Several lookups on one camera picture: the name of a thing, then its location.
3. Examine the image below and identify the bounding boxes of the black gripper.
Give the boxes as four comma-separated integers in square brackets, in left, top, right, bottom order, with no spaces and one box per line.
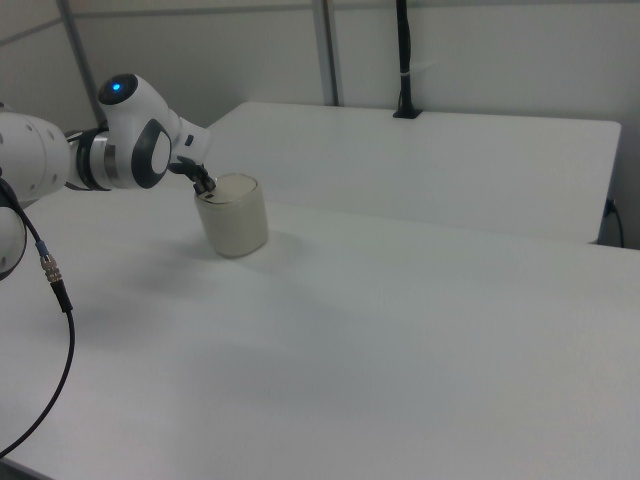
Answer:
[168,155,217,196]

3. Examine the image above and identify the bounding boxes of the cream trash bin lid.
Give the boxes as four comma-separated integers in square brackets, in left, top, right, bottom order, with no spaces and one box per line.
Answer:
[198,172,259,206]

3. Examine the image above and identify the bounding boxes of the cream trash bin body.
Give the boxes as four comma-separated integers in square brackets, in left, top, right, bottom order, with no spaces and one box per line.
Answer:
[193,172,270,260]

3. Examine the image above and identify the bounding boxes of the thin grey frame post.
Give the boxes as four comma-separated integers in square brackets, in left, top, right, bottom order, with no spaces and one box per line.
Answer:
[56,0,107,129]

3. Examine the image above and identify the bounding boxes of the thick aluminium frame post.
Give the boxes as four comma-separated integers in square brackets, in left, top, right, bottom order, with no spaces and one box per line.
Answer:
[311,0,346,107]

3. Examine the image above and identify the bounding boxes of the black robot cable with connector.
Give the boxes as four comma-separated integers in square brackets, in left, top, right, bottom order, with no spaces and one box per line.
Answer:
[0,177,77,459]

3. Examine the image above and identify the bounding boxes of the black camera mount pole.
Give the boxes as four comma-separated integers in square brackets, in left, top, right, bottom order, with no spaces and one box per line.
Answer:
[394,0,417,114]

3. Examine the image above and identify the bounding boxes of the black power cable with plug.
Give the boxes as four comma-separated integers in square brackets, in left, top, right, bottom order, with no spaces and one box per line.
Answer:
[605,198,626,249]

